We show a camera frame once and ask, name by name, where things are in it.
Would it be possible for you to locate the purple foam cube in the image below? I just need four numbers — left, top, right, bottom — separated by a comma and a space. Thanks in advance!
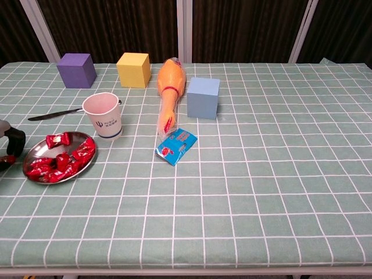
56, 53, 98, 89

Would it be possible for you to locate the orange rubber chicken toy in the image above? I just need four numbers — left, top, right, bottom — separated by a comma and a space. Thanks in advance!
156, 57, 187, 140

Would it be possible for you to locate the silver table knife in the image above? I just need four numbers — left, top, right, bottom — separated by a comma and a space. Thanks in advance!
27, 99, 122, 122

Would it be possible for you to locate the yellow foam cube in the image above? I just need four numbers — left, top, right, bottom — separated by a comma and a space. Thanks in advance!
116, 52, 152, 89

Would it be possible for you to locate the green checked tablecloth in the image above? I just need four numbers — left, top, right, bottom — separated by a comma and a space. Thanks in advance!
0, 58, 372, 270

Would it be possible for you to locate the white partition frame post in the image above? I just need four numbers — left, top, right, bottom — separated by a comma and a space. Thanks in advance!
288, 0, 320, 63
176, 0, 193, 63
19, 0, 61, 63

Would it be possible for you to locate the white paper cup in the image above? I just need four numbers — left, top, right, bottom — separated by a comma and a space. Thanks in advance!
82, 92, 124, 141

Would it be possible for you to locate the blue snack packet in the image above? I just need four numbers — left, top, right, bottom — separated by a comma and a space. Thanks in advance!
155, 127, 198, 167

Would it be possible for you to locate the dark brown partition panel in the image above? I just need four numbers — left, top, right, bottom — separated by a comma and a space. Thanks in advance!
0, 0, 49, 68
296, 0, 372, 66
191, 0, 309, 63
37, 0, 179, 63

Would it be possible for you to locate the light blue foam cube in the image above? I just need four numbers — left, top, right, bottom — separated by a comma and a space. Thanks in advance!
186, 77, 221, 120

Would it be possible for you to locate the round metal plate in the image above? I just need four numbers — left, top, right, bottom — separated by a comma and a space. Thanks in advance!
22, 131, 98, 185

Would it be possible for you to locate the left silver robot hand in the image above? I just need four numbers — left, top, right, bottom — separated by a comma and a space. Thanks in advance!
0, 118, 26, 172

